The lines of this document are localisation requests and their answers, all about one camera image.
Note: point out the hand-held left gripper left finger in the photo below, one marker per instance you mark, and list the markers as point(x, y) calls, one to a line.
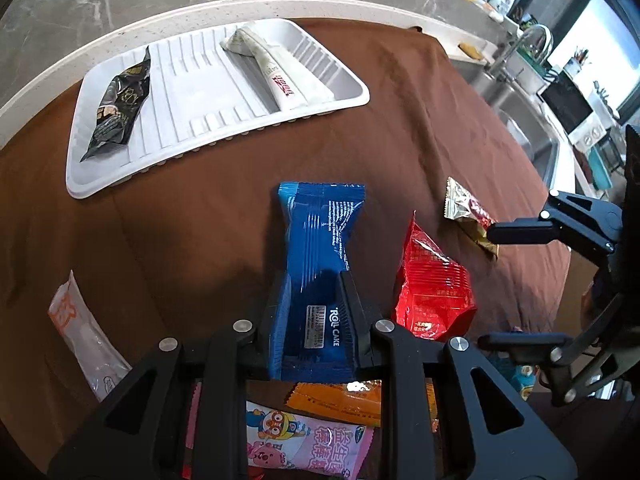
point(282, 310)

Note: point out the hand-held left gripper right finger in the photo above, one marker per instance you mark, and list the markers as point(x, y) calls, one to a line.
point(352, 305)

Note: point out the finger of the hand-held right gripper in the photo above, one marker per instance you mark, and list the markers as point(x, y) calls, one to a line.
point(520, 344)
point(525, 232)

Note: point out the silver and red snack packet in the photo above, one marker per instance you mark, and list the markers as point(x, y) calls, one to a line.
point(462, 205)

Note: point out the orange snack packet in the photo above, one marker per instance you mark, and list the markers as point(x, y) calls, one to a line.
point(340, 400)

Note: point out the pink cartoon snack packet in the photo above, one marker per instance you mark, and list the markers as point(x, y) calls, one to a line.
point(280, 435)

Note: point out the clear orange-print snack packet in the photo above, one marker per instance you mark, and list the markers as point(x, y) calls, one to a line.
point(80, 330)

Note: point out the white plastic tray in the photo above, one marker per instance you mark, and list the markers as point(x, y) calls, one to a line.
point(200, 110)

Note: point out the steel sink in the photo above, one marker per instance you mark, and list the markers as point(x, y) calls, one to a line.
point(520, 110)

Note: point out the white microwave oven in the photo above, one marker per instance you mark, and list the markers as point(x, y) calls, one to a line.
point(575, 110)

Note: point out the metal faucet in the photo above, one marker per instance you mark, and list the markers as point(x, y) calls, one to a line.
point(520, 42)

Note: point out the yellow sponge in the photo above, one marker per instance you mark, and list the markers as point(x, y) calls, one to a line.
point(470, 50)

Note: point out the cream snack packet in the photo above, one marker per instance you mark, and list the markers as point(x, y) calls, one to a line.
point(285, 80)

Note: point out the black snack packet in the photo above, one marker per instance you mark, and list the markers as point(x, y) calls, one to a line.
point(117, 110)

